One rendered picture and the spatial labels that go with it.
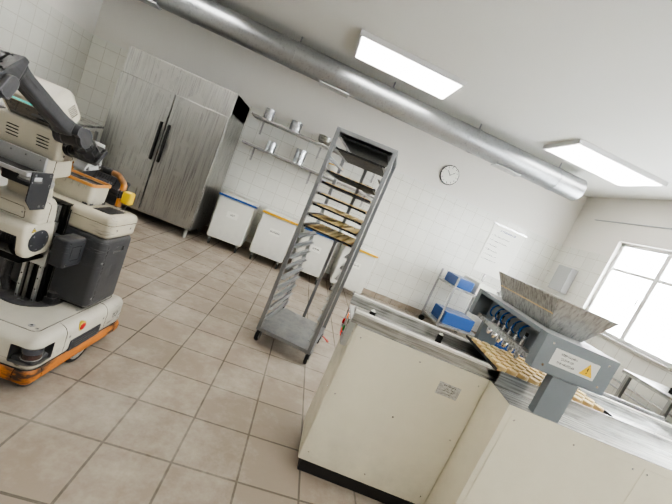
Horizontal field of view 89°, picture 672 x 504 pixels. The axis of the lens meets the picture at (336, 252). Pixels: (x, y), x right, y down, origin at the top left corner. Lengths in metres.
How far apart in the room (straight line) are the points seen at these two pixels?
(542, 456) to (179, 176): 4.62
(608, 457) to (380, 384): 1.00
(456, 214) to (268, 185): 3.15
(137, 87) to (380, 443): 4.79
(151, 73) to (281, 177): 2.14
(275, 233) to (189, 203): 1.21
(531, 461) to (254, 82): 5.49
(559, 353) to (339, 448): 1.10
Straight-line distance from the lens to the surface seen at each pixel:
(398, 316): 1.97
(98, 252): 2.12
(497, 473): 1.91
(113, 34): 6.70
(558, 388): 1.79
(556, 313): 1.78
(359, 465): 2.02
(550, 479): 2.01
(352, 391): 1.79
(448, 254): 6.21
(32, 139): 1.92
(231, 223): 5.16
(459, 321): 5.87
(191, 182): 5.01
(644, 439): 2.33
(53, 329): 2.10
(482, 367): 1.86
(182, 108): 5.11
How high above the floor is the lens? 1.35
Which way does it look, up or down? 9 degrees down
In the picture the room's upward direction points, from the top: 23 degrees clockwise
